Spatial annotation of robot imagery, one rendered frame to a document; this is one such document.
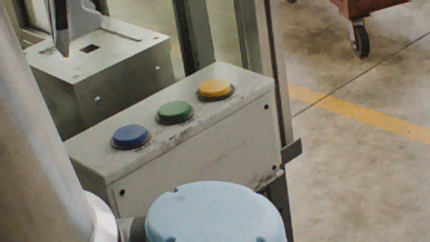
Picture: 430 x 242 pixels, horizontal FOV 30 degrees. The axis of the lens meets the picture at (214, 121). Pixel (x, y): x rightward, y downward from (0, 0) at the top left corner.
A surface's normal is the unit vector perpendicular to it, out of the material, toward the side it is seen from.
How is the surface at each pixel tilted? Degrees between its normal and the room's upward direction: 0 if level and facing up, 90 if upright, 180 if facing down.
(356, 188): 0
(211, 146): 90
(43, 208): 105
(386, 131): 0
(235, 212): 8
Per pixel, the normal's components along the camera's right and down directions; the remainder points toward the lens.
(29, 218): 0.43, 0.64
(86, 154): -0.15, -0.86
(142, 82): 0.67, 0.28
